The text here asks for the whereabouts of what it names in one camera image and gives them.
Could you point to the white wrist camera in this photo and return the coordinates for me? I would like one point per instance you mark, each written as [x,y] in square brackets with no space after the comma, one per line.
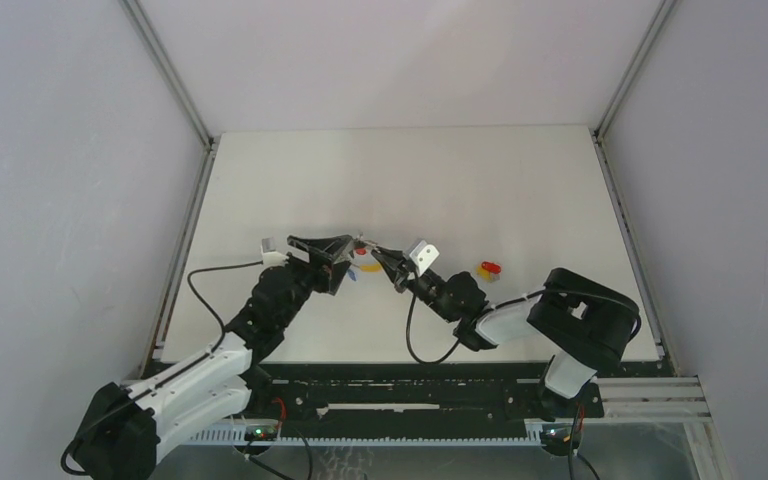
[422,255]
[270,255]

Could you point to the left aluminium frame post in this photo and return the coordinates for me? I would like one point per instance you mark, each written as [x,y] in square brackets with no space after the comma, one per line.
[158,54]

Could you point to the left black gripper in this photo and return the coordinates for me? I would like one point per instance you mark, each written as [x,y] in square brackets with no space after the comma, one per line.
[319,265]

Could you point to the right aluminium frame post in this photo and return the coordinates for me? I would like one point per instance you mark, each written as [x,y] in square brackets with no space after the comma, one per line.
[654,30]

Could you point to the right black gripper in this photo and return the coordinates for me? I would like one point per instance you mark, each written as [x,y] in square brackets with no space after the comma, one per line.
[392,259]

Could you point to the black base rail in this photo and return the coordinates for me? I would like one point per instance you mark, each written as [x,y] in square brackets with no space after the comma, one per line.
[459,401]

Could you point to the red and yellow tagged keys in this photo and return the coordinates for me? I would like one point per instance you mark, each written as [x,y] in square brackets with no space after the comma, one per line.
[489,271]

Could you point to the aluminium frame post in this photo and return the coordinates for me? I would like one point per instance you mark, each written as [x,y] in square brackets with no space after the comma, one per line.
[158,54]
[654,30]

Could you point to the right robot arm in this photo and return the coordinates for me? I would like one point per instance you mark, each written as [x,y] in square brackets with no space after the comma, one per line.
[589,323]

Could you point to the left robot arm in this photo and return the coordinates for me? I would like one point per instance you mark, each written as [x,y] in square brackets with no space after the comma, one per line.
[127,430]

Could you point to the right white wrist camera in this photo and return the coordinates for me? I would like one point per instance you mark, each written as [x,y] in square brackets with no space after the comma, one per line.
[422,255]

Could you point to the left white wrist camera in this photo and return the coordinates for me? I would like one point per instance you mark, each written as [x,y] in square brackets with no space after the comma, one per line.
[270,255]

